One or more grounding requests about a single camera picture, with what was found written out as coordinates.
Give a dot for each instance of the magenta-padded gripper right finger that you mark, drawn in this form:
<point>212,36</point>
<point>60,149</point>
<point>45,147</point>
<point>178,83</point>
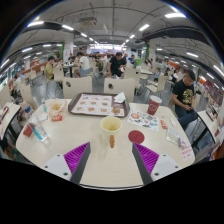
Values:
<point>148,158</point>

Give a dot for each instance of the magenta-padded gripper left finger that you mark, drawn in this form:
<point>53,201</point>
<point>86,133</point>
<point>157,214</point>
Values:
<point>75,158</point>

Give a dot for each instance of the clear blue-capped water bottle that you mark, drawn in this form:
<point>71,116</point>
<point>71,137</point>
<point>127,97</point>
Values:
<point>39,130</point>

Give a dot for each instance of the flat round red coaster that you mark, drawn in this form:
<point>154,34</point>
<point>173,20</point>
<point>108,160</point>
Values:
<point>136,137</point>

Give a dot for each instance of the clear plastic packet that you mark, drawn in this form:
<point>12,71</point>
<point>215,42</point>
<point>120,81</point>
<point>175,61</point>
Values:
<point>174,136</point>

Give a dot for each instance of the red sauce packet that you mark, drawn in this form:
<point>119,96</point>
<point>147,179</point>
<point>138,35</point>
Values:
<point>164,124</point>

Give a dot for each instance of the white sauce packet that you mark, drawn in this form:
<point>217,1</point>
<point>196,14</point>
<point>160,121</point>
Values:
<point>172,122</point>

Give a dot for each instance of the red paper cup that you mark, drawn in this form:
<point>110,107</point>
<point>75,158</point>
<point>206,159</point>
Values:
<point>154,106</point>

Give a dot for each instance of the red printed card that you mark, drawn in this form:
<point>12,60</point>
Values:
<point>27,130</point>

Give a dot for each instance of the brown food tray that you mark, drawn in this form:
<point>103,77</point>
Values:
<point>96,104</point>

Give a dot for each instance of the white crumpled napkin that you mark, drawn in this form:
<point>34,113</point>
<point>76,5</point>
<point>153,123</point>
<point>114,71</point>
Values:
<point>120,97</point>

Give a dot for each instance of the person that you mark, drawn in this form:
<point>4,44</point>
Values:
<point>16,83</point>
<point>116,65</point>
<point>6,148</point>
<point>84,63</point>
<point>183,95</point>
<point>49,70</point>

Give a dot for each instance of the beige side table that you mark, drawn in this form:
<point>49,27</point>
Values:
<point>208,121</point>
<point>10,116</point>

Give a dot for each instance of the beige chair with round hole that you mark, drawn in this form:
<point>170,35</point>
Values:
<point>76,87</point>
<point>121,86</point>

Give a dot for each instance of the beige dining chairs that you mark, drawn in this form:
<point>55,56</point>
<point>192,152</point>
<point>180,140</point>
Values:
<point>156,85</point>

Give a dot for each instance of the ceiling air conditioner unit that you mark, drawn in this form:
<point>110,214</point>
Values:
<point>87,21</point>

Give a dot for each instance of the ceiling strip lights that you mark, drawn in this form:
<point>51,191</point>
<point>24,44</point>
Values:
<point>175,15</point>

